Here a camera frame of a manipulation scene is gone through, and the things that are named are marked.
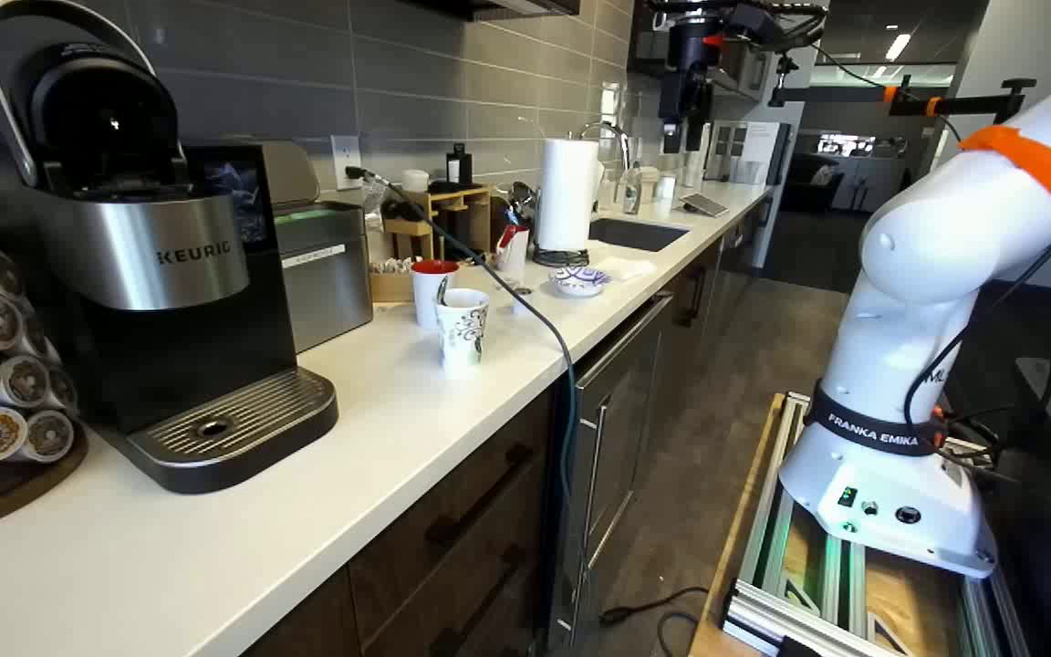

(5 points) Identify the patterned paper cup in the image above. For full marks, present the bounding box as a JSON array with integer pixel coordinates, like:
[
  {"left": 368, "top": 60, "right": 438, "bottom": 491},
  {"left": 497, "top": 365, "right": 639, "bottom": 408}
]
[{"left": 433, "top": 284, "right": 491, "bottom": 375}]

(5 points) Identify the small white cup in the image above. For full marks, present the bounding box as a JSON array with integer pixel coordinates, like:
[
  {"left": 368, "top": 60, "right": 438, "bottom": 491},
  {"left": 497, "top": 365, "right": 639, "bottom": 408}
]
[{"left": 491, "top": 223, "right": 534, "bottom": 284}]

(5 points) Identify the white cup with red inside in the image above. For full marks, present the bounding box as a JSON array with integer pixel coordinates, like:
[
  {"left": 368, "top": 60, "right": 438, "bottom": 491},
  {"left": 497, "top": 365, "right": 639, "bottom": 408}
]
[{"left": 410, "top": 256, "right": 464, "bottom": 331}]

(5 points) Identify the small blue white plate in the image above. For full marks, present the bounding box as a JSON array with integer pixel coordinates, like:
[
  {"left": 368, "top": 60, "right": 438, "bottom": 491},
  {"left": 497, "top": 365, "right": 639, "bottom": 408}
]
[{"left": 542, "top": 265, "right": 614, "bottom": 302}]

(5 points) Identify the wooden condiment organizer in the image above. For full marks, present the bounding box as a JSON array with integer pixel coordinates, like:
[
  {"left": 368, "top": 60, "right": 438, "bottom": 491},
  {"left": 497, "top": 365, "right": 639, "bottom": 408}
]
[{"left": 380, "top": 178, "right": 509, "bottom": 265}]

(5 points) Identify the white paper towel roll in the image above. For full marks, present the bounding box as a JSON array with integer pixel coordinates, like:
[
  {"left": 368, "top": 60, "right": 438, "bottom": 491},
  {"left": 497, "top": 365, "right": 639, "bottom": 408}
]
[{"left": 530, "top": 135, "right": 602, "bottom": 272}]

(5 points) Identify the small wooden packet box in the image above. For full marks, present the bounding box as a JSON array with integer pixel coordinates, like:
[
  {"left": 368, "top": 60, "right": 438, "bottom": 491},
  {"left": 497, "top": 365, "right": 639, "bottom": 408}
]
[{"left": 366, "top": 259, "right": 418, "bottom": 312}]

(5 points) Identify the black kitchen sink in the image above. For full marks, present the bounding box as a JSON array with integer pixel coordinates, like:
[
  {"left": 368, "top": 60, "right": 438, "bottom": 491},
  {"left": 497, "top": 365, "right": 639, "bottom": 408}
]
[{"left": 587, "top": 214, "right": 688, "bottom": 256}]

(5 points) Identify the black bottle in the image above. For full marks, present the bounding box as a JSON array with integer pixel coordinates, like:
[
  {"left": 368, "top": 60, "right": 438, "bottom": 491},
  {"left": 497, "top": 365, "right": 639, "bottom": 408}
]
[{"left": 440, "top": 141, "right": 476, "bottom": 195}]

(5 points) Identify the silver metal box appliance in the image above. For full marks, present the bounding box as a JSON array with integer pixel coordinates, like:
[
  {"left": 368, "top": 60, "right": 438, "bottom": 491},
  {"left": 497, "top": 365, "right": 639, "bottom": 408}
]
[{"left": 259, "top": 140, "right": 377, "bottom": 358}]

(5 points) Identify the dark wooden kitchen cabinet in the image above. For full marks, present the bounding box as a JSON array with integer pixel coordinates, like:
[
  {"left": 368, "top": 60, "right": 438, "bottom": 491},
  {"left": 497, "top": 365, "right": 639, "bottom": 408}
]
[{"left": 245, "top": 205, "right": 785, "bottom": 657}]

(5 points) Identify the wooden plank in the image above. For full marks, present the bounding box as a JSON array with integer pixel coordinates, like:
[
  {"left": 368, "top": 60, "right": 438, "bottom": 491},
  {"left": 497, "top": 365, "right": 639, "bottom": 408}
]
[{"left": 684, "top": 392, "right": 790, "bottom": 657}]

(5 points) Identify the black background coffee machine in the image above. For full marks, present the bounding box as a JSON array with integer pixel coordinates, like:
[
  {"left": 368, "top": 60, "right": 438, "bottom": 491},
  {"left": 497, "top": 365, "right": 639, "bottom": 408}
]
[{"left": 658, "top": 12, "right": 721, "bottom": 158}]

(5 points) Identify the black silver Keurig coffee machine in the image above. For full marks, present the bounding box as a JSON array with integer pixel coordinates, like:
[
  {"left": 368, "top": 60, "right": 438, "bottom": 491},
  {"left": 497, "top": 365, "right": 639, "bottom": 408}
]
[{"left": 0, "top": 0, "right": 341, "bottom": 495}]

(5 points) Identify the black boom with orange clamp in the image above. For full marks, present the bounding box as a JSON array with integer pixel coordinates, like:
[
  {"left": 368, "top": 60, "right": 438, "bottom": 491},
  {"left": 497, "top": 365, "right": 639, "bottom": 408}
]
[{"left": 765, "top": 72, "right": 1041, "bottom": 127}]

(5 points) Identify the coffee pod carousel rack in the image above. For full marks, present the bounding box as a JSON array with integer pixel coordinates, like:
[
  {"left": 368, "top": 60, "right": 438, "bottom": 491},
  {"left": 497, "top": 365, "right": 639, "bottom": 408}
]
[{"left": 0, "top": 197, "right": 90, "bottom": 540}]

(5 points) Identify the silver dishwasher handle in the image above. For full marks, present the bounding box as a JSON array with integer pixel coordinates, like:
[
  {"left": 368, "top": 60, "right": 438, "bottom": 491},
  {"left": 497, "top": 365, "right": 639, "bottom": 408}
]
[{"left": 574, "top": 289, "right": 674, "bottom": 360}]

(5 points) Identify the black drawer handle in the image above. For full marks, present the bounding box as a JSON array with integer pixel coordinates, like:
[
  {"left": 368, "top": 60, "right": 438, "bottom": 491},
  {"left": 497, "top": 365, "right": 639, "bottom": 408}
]
[{"left": 423, "top": 443, "right": 540, "bottom": 551}]

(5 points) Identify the white wall outlet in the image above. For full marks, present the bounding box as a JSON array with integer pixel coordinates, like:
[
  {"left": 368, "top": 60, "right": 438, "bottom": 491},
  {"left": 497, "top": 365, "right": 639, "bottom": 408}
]
[{"left": 327, "top": 130, "right": 366, "bottom": 195}]

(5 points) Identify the black floor cable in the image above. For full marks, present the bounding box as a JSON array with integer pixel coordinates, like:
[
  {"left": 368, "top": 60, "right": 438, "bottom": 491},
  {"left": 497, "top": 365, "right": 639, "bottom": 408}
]
[{"left": 596, "top": 584, "right": 710, "bottom": 657}]

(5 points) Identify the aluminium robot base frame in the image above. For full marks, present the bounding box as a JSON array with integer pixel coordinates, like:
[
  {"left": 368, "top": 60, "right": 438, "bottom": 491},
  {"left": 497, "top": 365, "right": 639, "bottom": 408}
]
[{"left": 720, "top": 388, "right": 1034, "bottom": 657}]

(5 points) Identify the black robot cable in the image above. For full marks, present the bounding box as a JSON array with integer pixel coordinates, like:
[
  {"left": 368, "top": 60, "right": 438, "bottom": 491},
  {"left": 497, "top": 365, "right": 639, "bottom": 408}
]
[{"left": 902, "top": 228, "right": 1051, "bottom": 432}]

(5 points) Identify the orange strap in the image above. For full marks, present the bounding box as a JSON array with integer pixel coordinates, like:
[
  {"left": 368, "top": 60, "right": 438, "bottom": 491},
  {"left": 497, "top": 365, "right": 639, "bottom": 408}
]
[{"left": 958, "top": 121, "right": 1051, "bottom": 239}]

